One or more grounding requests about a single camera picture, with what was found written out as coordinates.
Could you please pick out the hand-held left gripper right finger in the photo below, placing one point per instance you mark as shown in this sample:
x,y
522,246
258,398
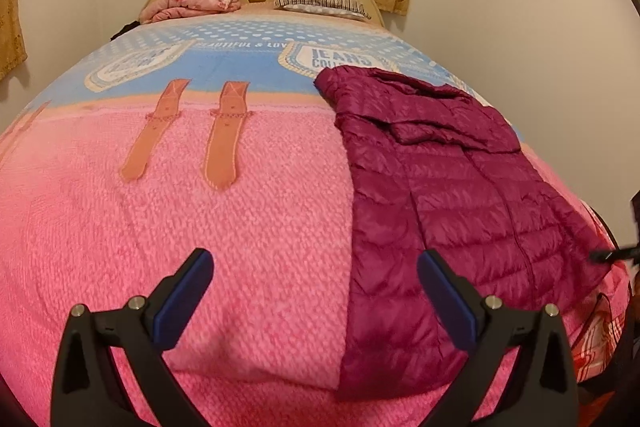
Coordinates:
x,y
450,302

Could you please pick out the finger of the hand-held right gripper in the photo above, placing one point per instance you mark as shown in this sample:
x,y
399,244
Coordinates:
x,y
607,256

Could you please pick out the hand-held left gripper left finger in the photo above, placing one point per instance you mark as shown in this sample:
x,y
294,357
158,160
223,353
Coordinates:
x,y
180,307

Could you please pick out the magenta puffer jacket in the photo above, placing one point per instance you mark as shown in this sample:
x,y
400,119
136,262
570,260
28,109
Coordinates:
x,y
450,207

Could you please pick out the pink and blue printed blanket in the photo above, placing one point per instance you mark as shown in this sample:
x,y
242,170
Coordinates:
x,y
200,232

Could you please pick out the black cloth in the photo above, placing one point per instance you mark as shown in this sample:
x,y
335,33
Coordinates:
x,y
125,29

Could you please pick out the pink floral folded quilt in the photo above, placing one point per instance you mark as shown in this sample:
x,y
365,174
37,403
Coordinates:
x,y
195,2

